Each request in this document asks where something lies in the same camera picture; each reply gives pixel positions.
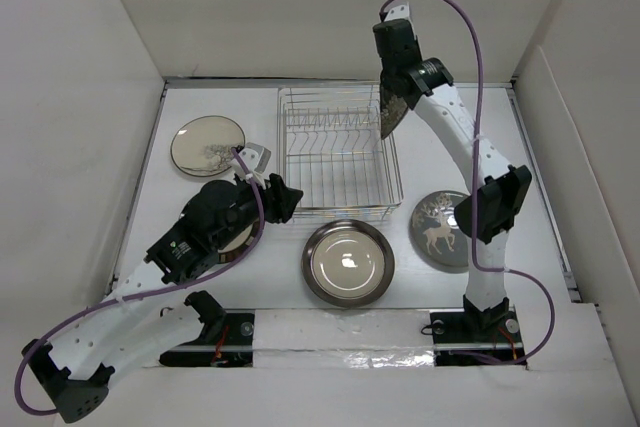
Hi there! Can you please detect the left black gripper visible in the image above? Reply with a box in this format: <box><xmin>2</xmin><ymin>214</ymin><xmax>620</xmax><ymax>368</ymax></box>
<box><xmin>213</xmin><ymin>171</ymin><xmax>301</xmax><ymax>250</ymax></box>

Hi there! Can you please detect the dark floral rectangular plate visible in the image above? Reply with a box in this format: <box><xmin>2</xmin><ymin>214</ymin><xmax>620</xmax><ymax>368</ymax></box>
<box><xmin>379</xmin><ymin>72</ymin><xmax>411</xmax><ymax>140</ymax></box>

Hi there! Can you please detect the metal rimmed round plate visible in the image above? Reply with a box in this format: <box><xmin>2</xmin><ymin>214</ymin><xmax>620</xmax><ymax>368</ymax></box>
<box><xmin>301</xmin><ymin>219</ymin><xmax>395</xmax><ymax>309</ymax></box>

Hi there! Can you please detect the grey deer round plate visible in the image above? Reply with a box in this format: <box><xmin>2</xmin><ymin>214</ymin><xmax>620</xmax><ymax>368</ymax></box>
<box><xmin>409</xmin><ymin>190</ymin><xmax>468</xmax><ymax>273</ymax></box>

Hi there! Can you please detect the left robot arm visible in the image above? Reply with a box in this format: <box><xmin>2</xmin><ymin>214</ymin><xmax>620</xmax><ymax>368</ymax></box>
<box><xmin>13</xmin><ymin>174</ymin><xmax>303</xmax><ymax>423</ymax></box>

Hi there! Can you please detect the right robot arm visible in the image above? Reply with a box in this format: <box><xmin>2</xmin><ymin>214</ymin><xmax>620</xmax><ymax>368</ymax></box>
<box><xmin>373</xmin><ymin>17</ymin><xmax>532</xmax><ymax>340</ymax></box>

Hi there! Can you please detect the cream plate checkered rim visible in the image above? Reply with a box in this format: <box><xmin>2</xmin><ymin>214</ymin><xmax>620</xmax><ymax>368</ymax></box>
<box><xmin>217</xmin><ymin>220</ymin><xmax>260</xmax><ymax>265</ymax></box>

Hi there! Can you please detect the cream plate with tree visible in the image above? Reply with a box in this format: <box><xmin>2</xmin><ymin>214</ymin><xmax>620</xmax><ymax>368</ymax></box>
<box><xmin>170</xmin><ymin>115</ymin><xmax>246</xmax><ymax>177</ymax></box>

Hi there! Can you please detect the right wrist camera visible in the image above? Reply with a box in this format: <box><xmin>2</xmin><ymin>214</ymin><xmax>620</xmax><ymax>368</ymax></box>
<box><xmin>381</xmin><ymin>3</ymin><xmax>412</xmax><ymax>22</ymax></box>

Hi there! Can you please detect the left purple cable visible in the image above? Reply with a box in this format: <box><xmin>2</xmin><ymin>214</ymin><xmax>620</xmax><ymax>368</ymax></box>
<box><xmin>13</xmin><ymin>146</ymin><xmax>266</xmax><ymax>418</ymax></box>

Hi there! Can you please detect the purple cable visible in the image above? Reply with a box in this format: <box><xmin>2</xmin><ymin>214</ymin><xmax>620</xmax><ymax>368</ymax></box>
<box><xmin>13</xmin><ymin>146</ymin><xmax>266</xmax><ymax>418</ymax></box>
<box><xmin>378</xmin><ymin>0</ymin><xmax>556</xmax><ymax>366</ymax></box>

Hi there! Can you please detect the wire dish rack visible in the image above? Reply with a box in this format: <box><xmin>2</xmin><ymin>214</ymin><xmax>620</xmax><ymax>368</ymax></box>
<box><xmin>277</xmin><ymin>83</ymin><xmax>404</xmax><ymax>223</ymax></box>

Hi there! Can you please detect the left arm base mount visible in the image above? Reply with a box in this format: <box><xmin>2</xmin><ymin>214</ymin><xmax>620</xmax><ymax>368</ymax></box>
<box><xmin>159</xmin><ymin>311</ymin><xmax>255</xmax><ymax>368</ymax></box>

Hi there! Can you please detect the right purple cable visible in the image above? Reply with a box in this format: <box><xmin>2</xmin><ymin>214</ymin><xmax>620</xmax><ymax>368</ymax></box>
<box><xmin>378</xmin><ymin>0</ymin><xmax>556</xmax><ymax>366</ymax></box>

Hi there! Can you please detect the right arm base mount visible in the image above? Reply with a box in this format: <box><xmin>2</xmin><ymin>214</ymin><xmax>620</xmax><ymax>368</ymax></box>
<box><xmin>421</xmin><ymin>310</ymin><xmax>525</xmax><ymax>367</ymax></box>

